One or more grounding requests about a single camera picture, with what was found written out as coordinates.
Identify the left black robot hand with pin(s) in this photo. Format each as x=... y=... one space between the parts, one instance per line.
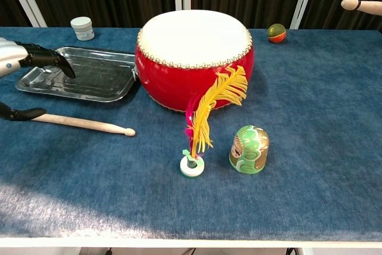
x=35 y=56

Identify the plain wooden drumstick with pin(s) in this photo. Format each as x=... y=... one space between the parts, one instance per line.
x=89 y=125

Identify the wooden drumstick with black band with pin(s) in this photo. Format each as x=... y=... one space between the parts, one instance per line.
x=370 y=5

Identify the shiny metal tray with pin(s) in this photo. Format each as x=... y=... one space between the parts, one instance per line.
x=98 y=81

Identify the red drum with white skin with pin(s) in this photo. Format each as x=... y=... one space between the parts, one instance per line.
x=167 y=81

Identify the small white jar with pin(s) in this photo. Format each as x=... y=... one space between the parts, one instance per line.
x=83 y=29

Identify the yellow feather shuttlecock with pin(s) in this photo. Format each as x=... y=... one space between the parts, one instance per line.
x=206 y=107

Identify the green and gold nesting doll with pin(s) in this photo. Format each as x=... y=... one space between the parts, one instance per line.
x=249 y=153

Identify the green and orange ball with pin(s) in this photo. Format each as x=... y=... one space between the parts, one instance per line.
x=276 y=33

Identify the blue table cloth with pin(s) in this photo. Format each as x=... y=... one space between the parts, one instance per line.
x=313 y=117

